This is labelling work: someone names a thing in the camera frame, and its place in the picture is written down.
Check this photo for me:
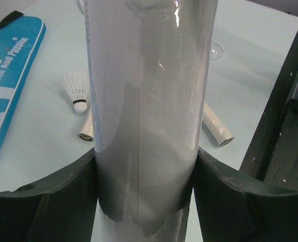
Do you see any blue racket bag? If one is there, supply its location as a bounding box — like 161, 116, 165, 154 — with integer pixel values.
0, 11, 46, 150

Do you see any white shuttlecock tube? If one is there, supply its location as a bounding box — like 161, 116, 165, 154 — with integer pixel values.
84, 1, 218, 241

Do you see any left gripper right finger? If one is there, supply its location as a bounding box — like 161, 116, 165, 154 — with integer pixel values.
193, 148, 298, 241

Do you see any clear tube lid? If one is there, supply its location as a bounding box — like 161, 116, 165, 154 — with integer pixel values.
210, 42, 224, 61

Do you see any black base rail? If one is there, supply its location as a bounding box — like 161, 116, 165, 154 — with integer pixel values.
239, 30, 298, 180

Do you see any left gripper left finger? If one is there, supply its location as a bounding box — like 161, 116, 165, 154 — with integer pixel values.
0, 149, 98, 241

